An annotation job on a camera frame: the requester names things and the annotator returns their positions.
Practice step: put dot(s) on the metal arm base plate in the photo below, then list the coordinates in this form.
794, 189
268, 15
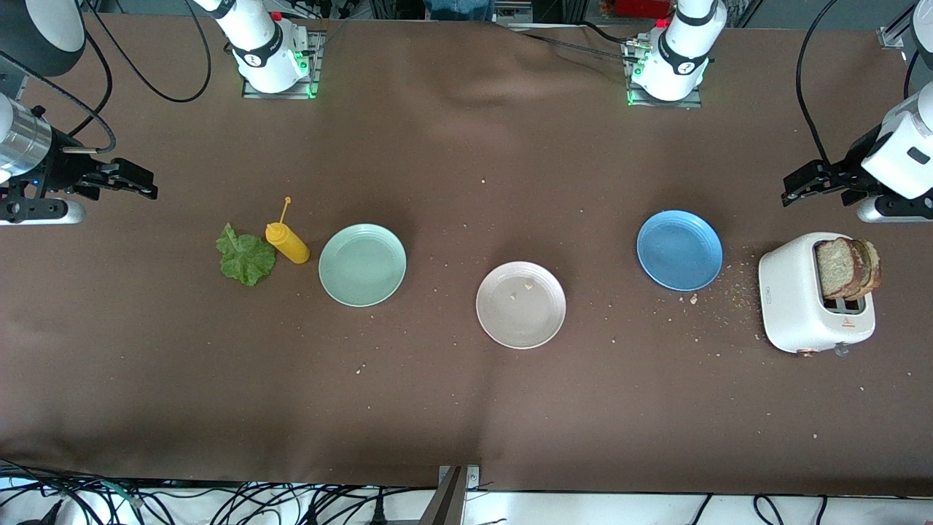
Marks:
685, 104
251, 93

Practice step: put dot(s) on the beige plate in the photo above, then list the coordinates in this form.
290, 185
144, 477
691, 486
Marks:
521, 313

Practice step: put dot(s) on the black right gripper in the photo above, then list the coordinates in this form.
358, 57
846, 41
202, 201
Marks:
64, 170

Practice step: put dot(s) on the person in blue jeans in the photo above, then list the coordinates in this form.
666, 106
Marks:
459, 9

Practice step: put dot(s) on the aluminium frame rail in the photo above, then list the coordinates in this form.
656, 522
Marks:
900, 29

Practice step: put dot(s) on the brown bread slice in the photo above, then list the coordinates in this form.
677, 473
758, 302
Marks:
873, 270
834, 268

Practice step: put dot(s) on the mint green plate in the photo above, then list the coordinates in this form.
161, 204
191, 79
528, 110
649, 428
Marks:
362, 265

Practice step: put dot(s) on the white toaster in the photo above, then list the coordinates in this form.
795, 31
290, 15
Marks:
791, 306

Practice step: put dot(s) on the blue plate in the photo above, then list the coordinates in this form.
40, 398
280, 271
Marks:
679, 250

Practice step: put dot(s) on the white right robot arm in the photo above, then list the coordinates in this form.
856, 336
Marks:
262, 51

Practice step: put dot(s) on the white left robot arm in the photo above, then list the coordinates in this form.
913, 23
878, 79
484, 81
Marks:
681, 58

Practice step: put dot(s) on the green lettuce leaf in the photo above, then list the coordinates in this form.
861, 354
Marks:
246, 261

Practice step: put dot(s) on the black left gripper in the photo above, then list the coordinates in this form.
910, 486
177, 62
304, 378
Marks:
847, 172

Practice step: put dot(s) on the red box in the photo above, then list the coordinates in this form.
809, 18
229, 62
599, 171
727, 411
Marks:
641, 7

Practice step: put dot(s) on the yellow mustard squeeze bottle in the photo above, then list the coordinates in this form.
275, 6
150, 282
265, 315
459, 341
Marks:
289, 246

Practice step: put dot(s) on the brown tablecloth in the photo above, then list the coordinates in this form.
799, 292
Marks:
466, 408

